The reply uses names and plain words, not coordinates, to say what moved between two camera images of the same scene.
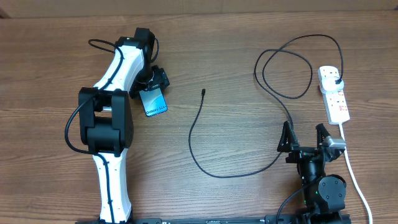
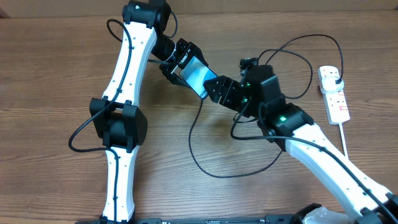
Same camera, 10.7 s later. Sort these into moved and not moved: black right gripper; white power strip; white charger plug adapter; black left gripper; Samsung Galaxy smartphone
Moved: Samsung Galaxy smartphone; black left gripper; black right gripper
Not moved: white power strip; white charger plug adapter
